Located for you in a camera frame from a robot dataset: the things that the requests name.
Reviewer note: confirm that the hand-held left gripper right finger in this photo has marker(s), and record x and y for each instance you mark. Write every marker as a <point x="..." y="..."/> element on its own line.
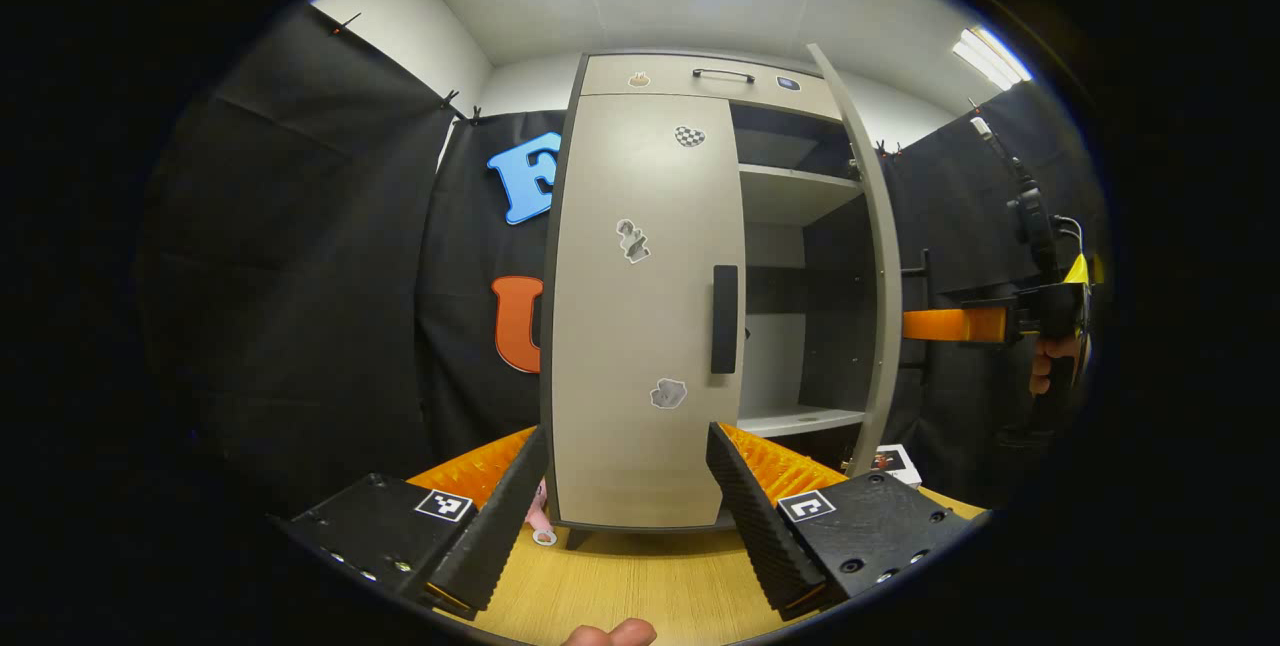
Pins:
<point x="765" y="536"/>

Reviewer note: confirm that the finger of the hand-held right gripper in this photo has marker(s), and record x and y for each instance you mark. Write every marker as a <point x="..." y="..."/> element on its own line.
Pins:
<point x="950" y="324"/>

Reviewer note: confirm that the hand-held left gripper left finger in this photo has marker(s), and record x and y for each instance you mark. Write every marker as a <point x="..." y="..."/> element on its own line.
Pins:
<point x="500" y="536"/>

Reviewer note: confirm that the grey shoe cabinet door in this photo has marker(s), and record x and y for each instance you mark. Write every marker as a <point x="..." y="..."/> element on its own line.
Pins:
<point x="640" y="326"/>
<point x="885" y="306"/>

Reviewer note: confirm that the grey double-door shoe cabinet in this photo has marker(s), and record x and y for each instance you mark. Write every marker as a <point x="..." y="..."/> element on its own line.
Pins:
<point x="830" y="326"/>

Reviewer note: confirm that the grey cabinet shelf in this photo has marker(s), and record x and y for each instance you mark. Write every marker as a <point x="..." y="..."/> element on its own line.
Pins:
<point x="790" y="191"/>
<point x="790" y="419"/>

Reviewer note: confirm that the grey cabinet drawer front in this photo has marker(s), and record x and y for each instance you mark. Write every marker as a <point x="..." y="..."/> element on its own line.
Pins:
<point x="670" y="76"/>

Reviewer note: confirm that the small pink toy figure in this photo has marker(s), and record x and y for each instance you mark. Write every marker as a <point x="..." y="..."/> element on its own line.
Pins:
<point x="541" y="516"/>

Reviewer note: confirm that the white printed card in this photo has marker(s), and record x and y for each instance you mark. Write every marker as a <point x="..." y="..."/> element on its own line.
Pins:
<point x="897" y="464"/>

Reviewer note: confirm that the ceiling light panel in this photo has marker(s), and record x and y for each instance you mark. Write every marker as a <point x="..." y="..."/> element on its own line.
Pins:
<point x="990" y="56"/>

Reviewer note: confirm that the black backdrop cloth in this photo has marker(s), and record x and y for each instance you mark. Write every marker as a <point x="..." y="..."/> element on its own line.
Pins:
<point x="300" y="276"/>

